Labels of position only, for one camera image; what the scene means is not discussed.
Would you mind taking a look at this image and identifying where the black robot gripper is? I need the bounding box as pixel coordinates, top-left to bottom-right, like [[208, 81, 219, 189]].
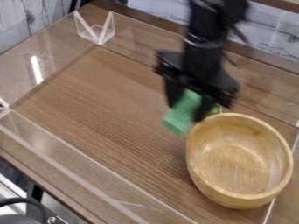
[[154, 41, 240, 122]]

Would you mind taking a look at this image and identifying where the green rectangular block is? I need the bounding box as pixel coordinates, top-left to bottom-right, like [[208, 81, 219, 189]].
[[162, 88, 224, 137]]

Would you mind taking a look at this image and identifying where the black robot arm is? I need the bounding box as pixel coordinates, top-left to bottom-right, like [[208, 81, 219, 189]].
[[155, 0, 248, 122]]

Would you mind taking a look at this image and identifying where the light wooden bowl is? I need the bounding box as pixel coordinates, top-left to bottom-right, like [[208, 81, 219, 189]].
[[186, 113, 294, 209]]

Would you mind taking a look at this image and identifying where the clear acrylic corner bracket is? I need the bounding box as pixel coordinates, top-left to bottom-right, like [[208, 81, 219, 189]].
[[73, 11, 115, 46]]

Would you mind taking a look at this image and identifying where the black metal table frame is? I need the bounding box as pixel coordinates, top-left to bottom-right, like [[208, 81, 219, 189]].
[[25, 181, 69, 224]]

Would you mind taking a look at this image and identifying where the black cable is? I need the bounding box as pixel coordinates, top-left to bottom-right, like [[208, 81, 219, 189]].
[[0, 197, 44, 224]]

